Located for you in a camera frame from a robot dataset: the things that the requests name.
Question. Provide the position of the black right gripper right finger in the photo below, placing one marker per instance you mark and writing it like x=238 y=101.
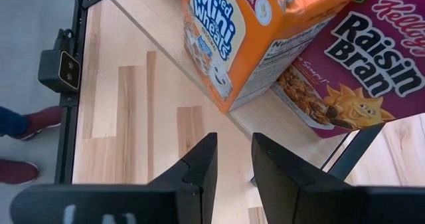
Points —
x=292 y=197

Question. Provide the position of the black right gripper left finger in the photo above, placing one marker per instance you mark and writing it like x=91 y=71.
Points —
x=186 y=197

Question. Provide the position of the purple Raisin Bran cereal box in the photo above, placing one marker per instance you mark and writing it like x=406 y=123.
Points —
x=365 y=84

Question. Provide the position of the orange Mini Wheats cereal box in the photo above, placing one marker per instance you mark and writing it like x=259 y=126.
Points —
x=252 y=51

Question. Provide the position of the person's left foot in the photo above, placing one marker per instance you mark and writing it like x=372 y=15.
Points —
x=43 y=119

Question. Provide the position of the person's left leg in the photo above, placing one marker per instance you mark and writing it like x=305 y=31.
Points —
x=11 y=122

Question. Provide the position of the black aluminium table frame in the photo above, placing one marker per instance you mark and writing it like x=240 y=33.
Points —
x=66 y=144

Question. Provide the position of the black table-level camera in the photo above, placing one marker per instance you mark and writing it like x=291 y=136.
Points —
x=56 y=71

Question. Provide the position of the wooden shelf with black frame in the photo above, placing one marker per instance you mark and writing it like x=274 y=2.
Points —
x=159 y=18

